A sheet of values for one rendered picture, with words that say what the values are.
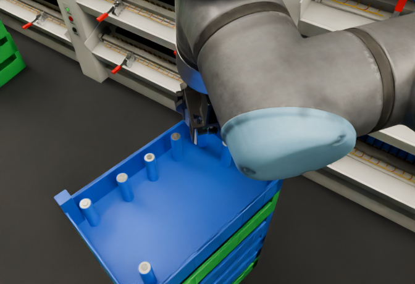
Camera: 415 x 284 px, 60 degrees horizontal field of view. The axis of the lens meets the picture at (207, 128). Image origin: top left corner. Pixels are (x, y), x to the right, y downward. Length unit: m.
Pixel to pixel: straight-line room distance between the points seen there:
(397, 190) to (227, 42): 0.81
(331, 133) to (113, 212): 0.45
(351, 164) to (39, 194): 0.89
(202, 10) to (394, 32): 0.15
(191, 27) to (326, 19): 0.48
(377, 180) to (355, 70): 0.76
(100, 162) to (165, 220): 0.62
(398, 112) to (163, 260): 0.40
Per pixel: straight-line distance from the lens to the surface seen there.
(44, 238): 1.12
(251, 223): 0.64
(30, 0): 1.60
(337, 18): 0.76
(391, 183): 1.03
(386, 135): 0.87
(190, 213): 0.61
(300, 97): 0.25
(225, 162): 0.64
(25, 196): 1.21
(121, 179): 0.58
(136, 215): 0.62
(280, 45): 0.27
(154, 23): 1.06
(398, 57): 0.30
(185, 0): 0.32
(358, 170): 1.02
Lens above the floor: 0.95
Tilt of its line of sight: 51 degrees down
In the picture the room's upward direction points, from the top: straight up
